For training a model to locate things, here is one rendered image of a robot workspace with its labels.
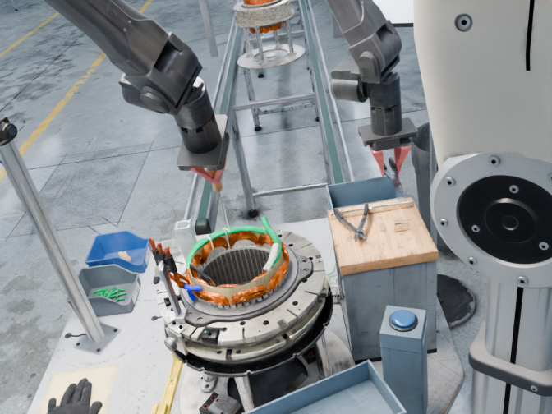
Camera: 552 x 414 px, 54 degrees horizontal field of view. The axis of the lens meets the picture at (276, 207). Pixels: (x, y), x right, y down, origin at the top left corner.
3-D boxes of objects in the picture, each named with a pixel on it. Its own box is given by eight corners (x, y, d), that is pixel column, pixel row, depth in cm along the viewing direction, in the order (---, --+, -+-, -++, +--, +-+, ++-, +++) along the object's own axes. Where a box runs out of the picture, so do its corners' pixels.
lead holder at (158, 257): (157, 263, 94) (151, 247, 92) (180, 259, 94) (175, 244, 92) (153, 277, 91) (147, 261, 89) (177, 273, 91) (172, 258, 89)
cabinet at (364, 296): (340, 304, 137) (328, 219, 123) (414, 293, 136) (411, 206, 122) (352, 365, 120) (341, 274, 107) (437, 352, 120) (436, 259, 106)
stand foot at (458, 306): (388, 281, 256) (388, 278, 255) (462, 271, 253) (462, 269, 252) (403, 334, 227) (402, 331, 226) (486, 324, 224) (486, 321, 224)
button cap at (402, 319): (389, 327, 94) (388, 323, 93) (393, 310, 97) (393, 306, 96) (413, 330, 93) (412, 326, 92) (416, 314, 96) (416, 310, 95)
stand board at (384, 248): (328, 218, 123) (326, 210, 122) (411, 205, 122) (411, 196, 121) (341, 275, 106) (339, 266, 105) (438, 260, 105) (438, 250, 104)
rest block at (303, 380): (287, 407, 109) (282, 391, 106) (305, 388, 112) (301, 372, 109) (303, 419, 106) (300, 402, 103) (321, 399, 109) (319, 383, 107)
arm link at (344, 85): (374, 55, 90) (397, 31, 95) (315, 52, 97) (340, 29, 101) (383, 117, 97) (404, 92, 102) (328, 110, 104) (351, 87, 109)
